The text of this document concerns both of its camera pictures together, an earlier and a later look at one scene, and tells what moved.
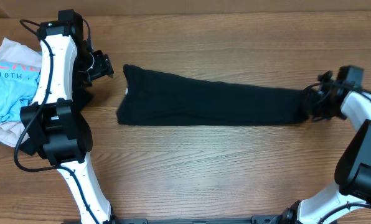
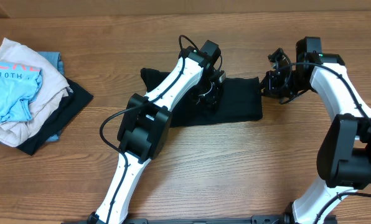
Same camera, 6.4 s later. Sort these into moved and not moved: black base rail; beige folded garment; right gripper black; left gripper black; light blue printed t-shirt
Moved: right gripper black; left gripper black
Not moved: beige folded garment; light blue printed t-shirt; black base rail
